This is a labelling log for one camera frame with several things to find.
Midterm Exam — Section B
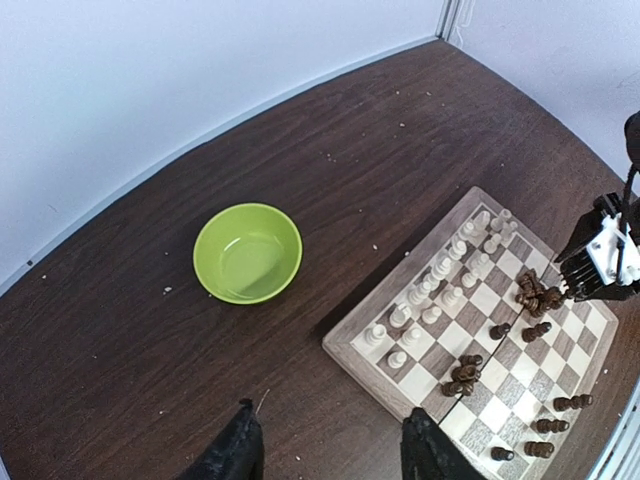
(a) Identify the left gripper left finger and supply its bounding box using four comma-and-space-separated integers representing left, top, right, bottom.
177, 398, 264, 480

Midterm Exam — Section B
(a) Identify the dark chess pieces pile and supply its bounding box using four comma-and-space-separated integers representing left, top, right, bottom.
515, 269, 568, 318

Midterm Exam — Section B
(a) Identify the green bowl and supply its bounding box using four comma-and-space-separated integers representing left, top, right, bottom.
192, 203, 304, 305

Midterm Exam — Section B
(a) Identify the right aluminium corner post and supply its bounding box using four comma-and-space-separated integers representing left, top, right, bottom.
435, 0, 476, 48

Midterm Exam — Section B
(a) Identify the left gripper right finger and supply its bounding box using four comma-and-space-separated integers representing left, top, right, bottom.
401, 407, 483, 480

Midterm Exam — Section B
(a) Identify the wooden chess board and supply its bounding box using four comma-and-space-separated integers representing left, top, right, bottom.
323, 187, 618, 479

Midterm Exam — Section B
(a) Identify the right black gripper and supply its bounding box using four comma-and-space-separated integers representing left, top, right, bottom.
555, 193, 639, 301

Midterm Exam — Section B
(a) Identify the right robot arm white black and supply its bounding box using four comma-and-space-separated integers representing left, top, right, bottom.
555, 113, 639, 302

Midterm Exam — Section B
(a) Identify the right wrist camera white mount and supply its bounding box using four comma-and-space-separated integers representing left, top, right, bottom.
586, 213, 640, 286

